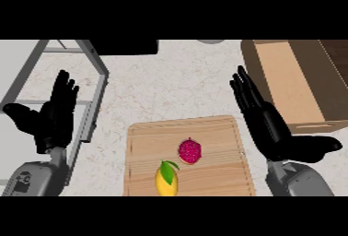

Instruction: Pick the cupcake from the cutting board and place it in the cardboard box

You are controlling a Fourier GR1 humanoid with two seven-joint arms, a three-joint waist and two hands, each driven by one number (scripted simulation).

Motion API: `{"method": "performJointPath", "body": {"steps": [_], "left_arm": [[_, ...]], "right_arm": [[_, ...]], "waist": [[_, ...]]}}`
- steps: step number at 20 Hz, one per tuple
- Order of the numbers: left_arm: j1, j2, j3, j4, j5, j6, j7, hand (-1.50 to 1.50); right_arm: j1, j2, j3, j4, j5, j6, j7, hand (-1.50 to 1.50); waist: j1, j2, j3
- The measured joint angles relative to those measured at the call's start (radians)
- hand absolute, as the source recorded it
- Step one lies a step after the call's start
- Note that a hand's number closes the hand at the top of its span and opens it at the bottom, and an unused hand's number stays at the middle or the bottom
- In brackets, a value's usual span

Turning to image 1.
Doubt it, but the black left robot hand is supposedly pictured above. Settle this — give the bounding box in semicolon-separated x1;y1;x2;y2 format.
1;69;81;155

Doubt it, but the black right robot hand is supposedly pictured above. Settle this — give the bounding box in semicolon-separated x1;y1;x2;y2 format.
228;65;343;164

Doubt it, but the brown cardboard box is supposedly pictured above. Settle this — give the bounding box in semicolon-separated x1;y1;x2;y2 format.
239;40;348;135

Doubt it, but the wooden cutting board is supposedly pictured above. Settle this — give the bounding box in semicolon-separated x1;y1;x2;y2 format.
122;114;256;197

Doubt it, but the yellow mango with green leaf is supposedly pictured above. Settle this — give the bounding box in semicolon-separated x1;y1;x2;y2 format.
153;159;181;197

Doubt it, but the black appliance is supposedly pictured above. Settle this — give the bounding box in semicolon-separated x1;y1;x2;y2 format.
88;40;160;56

